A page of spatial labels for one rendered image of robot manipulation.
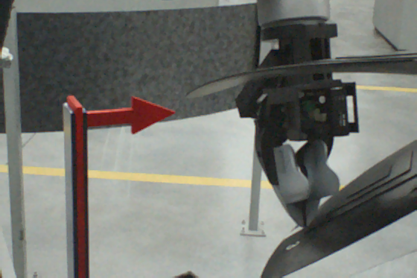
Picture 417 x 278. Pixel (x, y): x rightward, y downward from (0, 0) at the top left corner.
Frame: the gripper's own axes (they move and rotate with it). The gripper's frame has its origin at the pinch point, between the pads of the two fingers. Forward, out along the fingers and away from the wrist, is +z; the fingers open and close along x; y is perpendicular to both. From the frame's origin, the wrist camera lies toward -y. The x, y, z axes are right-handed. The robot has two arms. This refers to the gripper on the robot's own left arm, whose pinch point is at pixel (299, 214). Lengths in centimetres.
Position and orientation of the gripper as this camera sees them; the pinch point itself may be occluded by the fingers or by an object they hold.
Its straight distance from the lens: 76.0
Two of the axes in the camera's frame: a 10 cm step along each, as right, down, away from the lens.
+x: 9.2, -0.9, 3.8
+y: 3.8, 0.0, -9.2
